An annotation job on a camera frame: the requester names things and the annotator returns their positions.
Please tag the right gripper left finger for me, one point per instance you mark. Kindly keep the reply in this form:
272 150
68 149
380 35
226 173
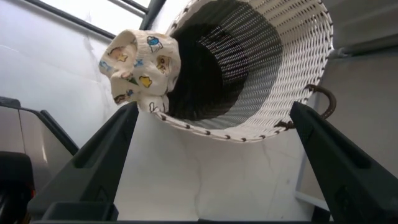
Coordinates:
93 174

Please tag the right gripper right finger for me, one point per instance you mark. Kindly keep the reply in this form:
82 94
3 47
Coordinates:
351 180

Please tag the cream printed garment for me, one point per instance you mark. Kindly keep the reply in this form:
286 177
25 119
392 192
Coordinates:
140 68

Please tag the white laundry basket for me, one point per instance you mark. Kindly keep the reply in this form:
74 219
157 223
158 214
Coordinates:
295 62

